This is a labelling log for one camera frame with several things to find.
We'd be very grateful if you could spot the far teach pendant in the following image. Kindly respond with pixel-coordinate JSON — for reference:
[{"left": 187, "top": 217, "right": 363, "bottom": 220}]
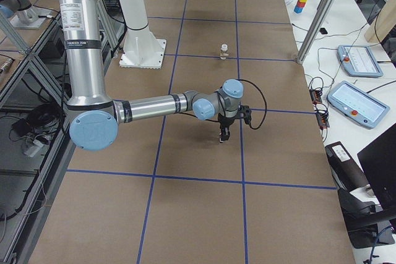
[{"left": 337, "top": 45, "right": 384, "bottom": 78}]

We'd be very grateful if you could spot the black monitor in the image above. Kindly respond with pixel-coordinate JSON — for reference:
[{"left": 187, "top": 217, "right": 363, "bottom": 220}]
[{"left": 358, "top": 124, "right": 396, "bottom": 208}]

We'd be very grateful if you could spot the aluminium table frame rail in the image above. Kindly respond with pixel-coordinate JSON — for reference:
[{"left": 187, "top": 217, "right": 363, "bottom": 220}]
[{"left": 0, "top": 0, "right": 127, "bottom": 264}]

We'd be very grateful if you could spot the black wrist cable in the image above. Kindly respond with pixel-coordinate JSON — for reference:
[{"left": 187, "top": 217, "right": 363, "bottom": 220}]
[{"left": 204, "top": 79, "right": 268, "bottom": 130}]

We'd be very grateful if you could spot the white power adapter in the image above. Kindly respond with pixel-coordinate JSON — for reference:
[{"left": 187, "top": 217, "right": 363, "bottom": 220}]
[{"left": 24, "top": 140, "right": 44, "bottom": 158}]

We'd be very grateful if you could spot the small black square object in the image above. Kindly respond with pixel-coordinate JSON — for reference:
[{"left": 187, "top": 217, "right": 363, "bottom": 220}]
[{"left": 320, "top": 28, "right": 328, "bottom": 35}]

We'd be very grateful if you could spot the teach pendant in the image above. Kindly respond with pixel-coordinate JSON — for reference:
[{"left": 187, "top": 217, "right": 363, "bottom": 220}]
[
  {"left": 327, "top": 81, "right": 390, "bottom": 129},
  {"left": 337, "top": 45, "right": 384, "bottom": 78}
]

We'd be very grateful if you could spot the red toy block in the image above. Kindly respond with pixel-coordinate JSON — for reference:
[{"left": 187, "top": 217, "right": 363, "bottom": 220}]
[{"left": 295, "top": 0, "right": 306, "bottom": 10}]

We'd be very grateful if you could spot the aluminium frame post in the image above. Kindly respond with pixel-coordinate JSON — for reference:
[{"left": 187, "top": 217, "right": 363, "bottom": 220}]
[{"left": 296, "top": 0, "right": 335, "bottom": 64}]

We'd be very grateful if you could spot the blue toy block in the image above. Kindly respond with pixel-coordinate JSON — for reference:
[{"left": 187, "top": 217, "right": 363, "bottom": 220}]
[{"left": 293, "top": 6, "right": 303, "bottom": 14}]

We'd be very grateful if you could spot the near teach pendant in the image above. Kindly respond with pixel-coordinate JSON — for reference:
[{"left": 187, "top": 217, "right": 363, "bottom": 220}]
[{"left": 327, "top": 81, "right": 390, "bottom": 129}]

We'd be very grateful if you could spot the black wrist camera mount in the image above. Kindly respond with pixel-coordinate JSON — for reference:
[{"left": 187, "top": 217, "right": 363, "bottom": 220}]
[{"left": 238, "top": 105, "right": 252, "bottom": 125}]

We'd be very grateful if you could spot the white brass PPR valve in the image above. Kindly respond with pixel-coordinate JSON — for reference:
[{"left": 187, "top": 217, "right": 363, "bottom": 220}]
[{"left": 220, "top": 44, "right": 229, "bottom": 60}]

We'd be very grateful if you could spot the white camera stand base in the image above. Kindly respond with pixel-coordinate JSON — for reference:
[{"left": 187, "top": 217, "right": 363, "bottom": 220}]
[{"left": 119, "top": 28, "right": 167, "bottom": 69}]

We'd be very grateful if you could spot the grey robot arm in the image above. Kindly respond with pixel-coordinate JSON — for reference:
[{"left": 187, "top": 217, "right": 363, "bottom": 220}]
[{"left": 58, "top": 0, "right": 243, "bottom": 151}]

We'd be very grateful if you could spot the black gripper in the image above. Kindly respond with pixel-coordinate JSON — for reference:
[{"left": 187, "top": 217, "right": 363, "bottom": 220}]
[{"left": 217, "top": 114, "right": 235, "bottom": 142}]

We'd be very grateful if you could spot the wooden board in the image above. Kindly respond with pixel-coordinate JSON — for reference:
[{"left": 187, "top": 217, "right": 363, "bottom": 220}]
[{"left": 364, "top": 0, "right": 395, "bottom": 43}]

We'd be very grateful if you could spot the grey robot arm base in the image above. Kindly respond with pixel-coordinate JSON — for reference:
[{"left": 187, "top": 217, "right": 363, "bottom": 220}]
[{"left": 1, "top": 0, "right": 44, "bottom": 30}]

